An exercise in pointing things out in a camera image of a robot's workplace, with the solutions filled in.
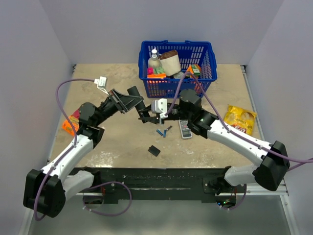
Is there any black remote control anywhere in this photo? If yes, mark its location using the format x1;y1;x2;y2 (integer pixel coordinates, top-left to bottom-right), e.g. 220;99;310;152
127;86;150;118

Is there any white brown paper bag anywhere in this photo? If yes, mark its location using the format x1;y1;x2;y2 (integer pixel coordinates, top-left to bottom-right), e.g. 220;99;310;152
158;50;181;76

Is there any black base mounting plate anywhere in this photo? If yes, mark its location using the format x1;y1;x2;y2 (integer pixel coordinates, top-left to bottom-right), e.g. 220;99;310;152
82;167;246;204

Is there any blue plastic shopping basket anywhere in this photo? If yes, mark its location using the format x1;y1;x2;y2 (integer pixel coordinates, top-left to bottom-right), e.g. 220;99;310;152
138;40;217;98

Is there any yellow Lays chips bag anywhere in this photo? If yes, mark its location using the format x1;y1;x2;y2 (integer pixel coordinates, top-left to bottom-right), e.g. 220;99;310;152
224;105;257;136

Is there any orange green juice carton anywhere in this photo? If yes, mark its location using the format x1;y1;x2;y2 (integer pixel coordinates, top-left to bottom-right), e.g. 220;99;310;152
186;64;201;78

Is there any black remote battery cover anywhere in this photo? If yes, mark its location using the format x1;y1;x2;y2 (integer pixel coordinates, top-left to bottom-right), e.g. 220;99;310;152
148;145;160;157

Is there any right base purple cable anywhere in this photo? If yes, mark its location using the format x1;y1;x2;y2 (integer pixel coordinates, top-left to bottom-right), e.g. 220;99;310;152
219;185;247;211

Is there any green small packet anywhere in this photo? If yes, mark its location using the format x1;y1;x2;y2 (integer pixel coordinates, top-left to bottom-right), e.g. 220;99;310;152
154;67;165;74

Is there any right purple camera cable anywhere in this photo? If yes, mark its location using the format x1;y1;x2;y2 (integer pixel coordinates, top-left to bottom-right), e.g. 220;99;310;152
165;72;313;171

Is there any orange pink candy box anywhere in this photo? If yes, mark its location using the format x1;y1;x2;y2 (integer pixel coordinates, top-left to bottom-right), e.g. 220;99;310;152
62;109;80;136

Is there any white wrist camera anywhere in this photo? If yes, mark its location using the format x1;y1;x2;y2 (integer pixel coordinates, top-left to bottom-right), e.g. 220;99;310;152
151;98;168;124
94;76;109;95

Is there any pink small box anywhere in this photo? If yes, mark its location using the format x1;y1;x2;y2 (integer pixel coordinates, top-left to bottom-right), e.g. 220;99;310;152
147;67;154;75

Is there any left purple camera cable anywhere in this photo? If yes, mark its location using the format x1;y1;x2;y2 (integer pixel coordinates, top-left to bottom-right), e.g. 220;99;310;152
33;78;96;221

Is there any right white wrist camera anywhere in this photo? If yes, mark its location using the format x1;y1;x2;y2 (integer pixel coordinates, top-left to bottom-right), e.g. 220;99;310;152
151;98;168;124

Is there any orange flat box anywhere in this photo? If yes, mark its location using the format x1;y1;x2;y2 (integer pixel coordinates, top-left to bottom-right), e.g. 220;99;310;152
147;73;166;79

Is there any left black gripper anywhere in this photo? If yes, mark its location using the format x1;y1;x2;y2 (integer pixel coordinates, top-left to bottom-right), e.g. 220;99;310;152
94;89;143;126

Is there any purple camera cable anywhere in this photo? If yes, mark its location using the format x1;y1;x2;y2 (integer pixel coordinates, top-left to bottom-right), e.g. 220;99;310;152
165;72;313;171
33;78;96;221

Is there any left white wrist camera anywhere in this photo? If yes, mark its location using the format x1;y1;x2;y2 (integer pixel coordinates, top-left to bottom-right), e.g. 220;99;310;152
94;76;109;95

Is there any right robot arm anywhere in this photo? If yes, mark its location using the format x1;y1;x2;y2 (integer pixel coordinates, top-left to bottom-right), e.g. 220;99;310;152
136;89;290;192

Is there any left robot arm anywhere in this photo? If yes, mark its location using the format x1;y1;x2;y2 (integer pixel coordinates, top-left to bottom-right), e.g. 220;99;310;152
23;86;143;217

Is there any white remote control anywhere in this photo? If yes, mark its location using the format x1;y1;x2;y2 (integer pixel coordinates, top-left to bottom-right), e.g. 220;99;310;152
178;120;192;140

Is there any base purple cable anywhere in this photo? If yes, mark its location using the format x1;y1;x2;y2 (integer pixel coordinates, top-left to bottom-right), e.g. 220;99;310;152
82;181;133;217
219;185;247;211

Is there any metal tin can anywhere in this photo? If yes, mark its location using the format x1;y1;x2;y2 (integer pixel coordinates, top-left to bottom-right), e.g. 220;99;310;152
173;71;185;79

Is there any white pump bottle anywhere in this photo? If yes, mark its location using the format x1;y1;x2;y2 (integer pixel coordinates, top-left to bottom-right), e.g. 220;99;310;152
148;48;161;69

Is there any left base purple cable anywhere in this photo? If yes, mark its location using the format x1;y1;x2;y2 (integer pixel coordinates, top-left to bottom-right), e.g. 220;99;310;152
82;181;133;217

